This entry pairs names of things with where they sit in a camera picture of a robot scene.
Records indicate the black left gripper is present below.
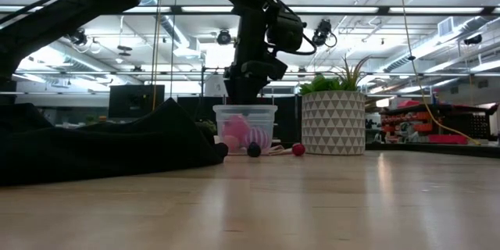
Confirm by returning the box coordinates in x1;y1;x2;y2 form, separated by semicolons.
223;56;288;106

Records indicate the red pepper toy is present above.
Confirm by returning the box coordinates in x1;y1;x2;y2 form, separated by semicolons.
222;115;252;142

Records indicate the clear plastic tupperware container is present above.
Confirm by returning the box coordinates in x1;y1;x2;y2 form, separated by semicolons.
212;104;279;155

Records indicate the purple striped onion toy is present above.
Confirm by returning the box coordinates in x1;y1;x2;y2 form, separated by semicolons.
242;127;271;151

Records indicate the small dark plum toy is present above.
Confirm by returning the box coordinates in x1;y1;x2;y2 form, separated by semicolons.
246;141;263;159

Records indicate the dark green leafy produce toy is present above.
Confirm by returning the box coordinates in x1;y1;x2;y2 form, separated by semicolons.
195;120;218;137

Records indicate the white bucket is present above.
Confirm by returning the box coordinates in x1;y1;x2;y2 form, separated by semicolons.
205;74;230;98

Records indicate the black partition panel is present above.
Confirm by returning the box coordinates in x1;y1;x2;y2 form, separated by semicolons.
177;95;302;144

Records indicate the black overhead beam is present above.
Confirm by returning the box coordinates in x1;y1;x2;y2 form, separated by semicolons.
0;5;500;17

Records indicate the white air vent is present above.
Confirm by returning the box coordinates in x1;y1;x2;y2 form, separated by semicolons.
437;16;455;38

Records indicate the beige flat cloth piece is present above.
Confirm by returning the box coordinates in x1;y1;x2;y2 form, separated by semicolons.
268;145;298;156

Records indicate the green leafy plant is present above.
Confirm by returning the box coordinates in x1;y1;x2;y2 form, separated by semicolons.
299;74;345;95

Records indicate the white grey triangle pattern planter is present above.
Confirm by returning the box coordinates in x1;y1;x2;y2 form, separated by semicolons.
301;90;367;156

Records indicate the spiky air plant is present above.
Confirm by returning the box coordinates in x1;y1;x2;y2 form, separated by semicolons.
334;55;372;92

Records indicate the black computer monitor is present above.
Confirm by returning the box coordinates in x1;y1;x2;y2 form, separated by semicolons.
108;84;166;120

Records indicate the shelf with orange parts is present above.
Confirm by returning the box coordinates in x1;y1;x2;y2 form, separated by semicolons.
380;102;500;145

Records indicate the black cloth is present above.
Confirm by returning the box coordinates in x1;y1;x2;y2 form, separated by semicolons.
0;98;230;188

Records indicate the red plastic bin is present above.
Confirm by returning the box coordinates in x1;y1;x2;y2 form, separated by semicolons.
428;134;469;145

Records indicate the black counter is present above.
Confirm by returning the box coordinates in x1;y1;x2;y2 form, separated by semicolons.
366;141;500;160

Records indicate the black metal frame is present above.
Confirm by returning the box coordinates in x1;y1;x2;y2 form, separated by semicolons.
200;65;228;99

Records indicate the round black ceiling camera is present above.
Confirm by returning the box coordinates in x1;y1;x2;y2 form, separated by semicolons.
216;29;233;46

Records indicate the silver ceiling air duct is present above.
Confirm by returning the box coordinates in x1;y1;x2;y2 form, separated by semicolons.
382;15;500;73

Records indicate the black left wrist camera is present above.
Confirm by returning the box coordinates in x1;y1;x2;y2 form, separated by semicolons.
267;9;306;54

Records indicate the black left wrist camera cable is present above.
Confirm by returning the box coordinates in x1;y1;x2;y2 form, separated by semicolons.
273;0;318;56

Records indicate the thin dark hanging cable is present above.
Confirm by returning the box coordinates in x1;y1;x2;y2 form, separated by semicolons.
170;0;177;101

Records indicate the black ceiling camera with loop cable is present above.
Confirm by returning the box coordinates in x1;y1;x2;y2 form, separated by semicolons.
311;18;338;49

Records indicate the yellow hanging cable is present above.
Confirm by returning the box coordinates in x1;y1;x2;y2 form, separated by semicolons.
399;0;482;146

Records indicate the thin olive hanging cable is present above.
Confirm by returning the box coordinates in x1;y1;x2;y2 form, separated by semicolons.
151;0;163;112

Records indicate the thin black horizontal rail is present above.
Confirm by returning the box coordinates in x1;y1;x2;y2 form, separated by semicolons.
11;70;500;77

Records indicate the long black ceiling camera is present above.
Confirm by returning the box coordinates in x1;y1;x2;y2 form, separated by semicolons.
69;27;102;54

